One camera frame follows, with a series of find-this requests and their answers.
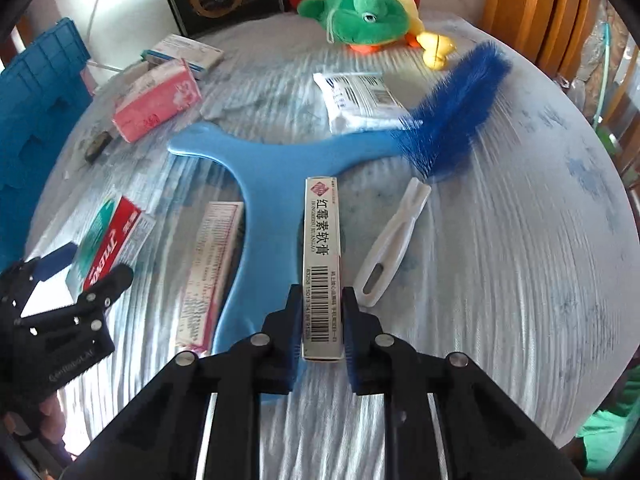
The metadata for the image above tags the white blue medicine box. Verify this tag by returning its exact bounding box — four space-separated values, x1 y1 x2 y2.
142 34 225 80

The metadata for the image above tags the wooden wall frame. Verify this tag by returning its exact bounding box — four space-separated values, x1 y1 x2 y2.
480 0 608 68

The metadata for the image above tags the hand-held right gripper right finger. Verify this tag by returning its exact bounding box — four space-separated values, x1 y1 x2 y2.
341 286 583 480

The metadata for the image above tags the white plastic clip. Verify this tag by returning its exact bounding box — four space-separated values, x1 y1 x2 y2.
354 176 432 307

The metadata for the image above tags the pink long box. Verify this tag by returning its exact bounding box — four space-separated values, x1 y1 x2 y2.
176 201 246 352

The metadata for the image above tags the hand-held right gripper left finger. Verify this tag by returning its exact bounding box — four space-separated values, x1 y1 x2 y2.
62 284 307 480

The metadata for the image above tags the teal stick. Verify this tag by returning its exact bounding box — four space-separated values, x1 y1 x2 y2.
594 22 615 121

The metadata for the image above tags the pink floral tissue pack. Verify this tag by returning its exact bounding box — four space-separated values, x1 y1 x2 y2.
112 58 202 143

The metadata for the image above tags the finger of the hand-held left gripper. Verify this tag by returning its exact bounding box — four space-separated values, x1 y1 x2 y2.
30 242 80 281
75 265 135 313

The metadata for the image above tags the green red toothpaste box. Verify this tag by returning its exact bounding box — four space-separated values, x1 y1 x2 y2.
65 195 157 293

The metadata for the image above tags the white plastic packet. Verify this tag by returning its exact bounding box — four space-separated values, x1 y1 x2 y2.
313 71 423 134

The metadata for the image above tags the white ointment box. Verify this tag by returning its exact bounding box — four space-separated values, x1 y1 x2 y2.
301 176 346 361

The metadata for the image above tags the blue plastic crate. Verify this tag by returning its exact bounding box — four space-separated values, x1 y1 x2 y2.
0 17 96 266

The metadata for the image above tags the blue brush forked handle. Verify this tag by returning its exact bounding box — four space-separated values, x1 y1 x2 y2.
167 41 513 403

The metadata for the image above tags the green cloth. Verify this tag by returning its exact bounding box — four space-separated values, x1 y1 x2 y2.
575 395 640 477

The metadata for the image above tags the green yellow plush toy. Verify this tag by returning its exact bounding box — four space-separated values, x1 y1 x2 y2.
297 0 458 69

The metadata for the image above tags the person's left hand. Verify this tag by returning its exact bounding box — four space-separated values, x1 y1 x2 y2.
0 391 65 443

